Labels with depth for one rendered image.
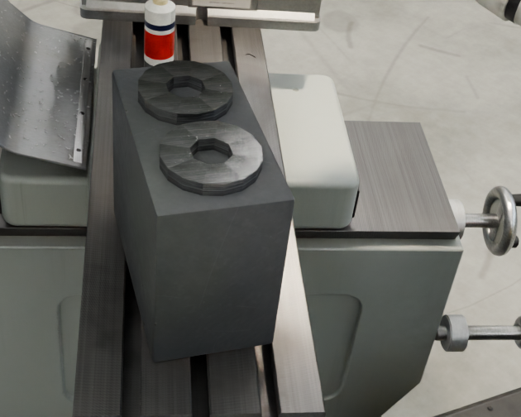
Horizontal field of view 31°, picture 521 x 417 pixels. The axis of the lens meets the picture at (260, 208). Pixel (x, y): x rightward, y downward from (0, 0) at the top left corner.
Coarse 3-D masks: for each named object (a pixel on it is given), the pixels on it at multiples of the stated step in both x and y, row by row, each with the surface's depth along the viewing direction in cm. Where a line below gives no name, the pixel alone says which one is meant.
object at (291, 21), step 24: (96, 0) 133; (120, 0) 133; (144, 0) 133; (192, 0) 134; (216, 0) 134; (240, 0) 134; (264, 0) 134; (288, 0) 134; (312, 0) 135; (192, 24) 135; (216, 24) 135; (240, 24) 135; (264, 24) 135; (288, 24) 135; (312, 24) 136
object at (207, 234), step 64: (192, 64) 90; (128, 128) 84; (192, 128) 82; (256, 128) 85; (128, 192) 89; (192, 192) 78; (256, 192) 78; (128, 256) 95; (192, 256) 79; (256, 256) 82; (192, 320) 85; (256, 320) 87
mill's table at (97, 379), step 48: (192, 48) 130; (240, 48) 131; (96, 144) 112; (96, 192) 105; (96, 240) 99; (96, 288) 94; (288, 288) 96; (96, 336) 89; (144, 336) 90; (288, 336) 91; (96, 384) 85; (144, 384) 85; (192, 384) 89; (240, 384) 86; (288, 384) 87
